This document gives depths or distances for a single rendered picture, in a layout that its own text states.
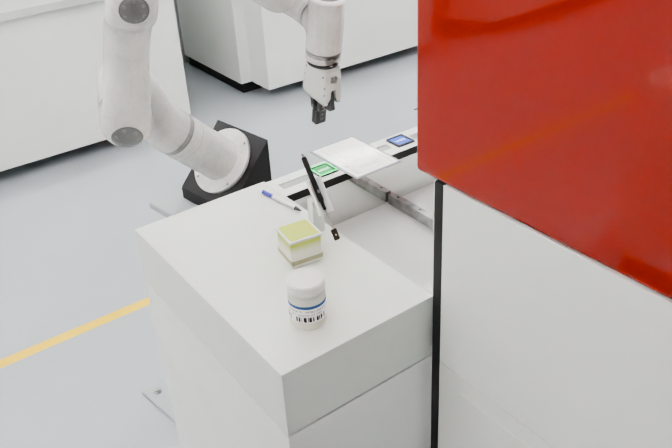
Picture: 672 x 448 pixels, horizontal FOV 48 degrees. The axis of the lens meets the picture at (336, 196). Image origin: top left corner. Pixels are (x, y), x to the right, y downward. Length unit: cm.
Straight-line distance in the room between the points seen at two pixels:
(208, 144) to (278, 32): 296
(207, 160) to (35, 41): 239
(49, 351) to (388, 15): 334
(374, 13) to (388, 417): 402
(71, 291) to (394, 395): 209
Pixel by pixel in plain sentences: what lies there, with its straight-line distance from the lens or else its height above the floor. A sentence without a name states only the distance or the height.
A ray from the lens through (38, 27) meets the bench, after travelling 427.
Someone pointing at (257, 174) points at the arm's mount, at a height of 92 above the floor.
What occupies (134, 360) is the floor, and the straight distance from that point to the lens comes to 296.
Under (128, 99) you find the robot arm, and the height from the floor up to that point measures 124.
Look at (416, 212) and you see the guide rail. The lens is 199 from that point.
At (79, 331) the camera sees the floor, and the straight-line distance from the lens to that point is 317.
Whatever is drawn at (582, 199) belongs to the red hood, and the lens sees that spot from 113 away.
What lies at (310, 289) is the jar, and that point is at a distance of 136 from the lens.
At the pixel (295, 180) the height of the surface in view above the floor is 96.
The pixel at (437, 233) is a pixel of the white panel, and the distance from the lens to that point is 140.
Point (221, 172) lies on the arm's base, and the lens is 205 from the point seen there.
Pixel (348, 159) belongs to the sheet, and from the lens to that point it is 201.
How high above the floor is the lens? 186
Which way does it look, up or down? 29 degrees down
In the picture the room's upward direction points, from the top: 3 degrees counter-clockwise
